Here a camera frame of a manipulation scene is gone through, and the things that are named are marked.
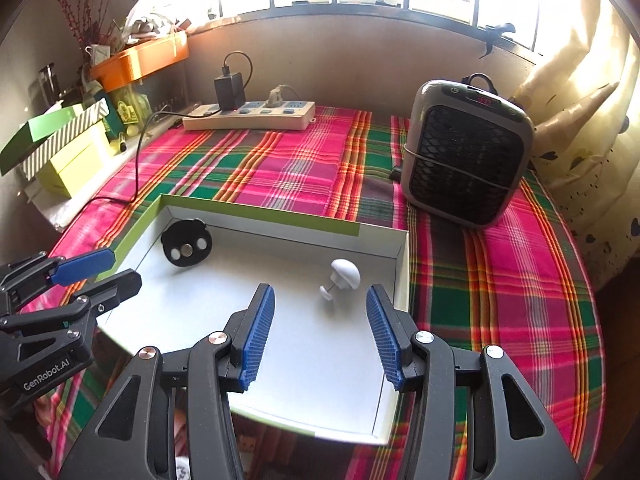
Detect black charger adapter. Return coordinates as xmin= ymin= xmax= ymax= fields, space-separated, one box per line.
xmin=214 ymin=73 xmax=246 ymax=112

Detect beige power strip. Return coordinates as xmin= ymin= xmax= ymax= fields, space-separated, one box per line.
xmin=182 ymin=101 xmax=316 ymax=131

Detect cream heart curtain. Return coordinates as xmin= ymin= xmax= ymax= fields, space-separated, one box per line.
xmin=512 ymin=0 xmax=639 ymax=289

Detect orange storage tray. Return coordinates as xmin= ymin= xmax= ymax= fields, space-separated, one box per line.
xmin=90 ymin=32 xmax=189 ymax=92

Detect white plug on strip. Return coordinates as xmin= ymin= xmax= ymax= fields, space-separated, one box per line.
xmin=265 ymin=84 xmax=300 ymax=108

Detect white mushroom hook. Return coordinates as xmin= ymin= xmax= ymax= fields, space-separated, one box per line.
xmin=319 ymin=258 xmax=361 ymax=301

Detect black charger cable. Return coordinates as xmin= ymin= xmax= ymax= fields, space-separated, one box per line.
xmin=74 ymin=50 xmax=254 ymax=212

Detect green white cardboard box tray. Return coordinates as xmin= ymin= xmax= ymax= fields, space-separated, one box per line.
xmin=98 ymin=195 xmax=409 ymax=445

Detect green striped gift box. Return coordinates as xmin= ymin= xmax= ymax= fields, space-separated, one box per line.
xmin=1 ymin=98 xmax=110 ymax=180

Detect grey portable heater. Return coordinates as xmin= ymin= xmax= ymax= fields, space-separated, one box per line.
xmin=399 ymin=73 xmax=534 ymax=229

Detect yellow green box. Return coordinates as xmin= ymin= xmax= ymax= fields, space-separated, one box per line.
xmin=36 ymin=122 xmax=114 ymax=198

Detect red berry branches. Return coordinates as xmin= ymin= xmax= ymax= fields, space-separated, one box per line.
xmin=49 ymin=0 xmax=124 ymax=51

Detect black round disc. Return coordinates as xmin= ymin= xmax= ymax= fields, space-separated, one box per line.
xmin=160 ymin=219 xmax=213 ymax=268

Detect plaid bed cover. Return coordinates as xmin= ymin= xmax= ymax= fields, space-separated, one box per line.
xmin=19 ymin=105 xmax=606 ymax=480

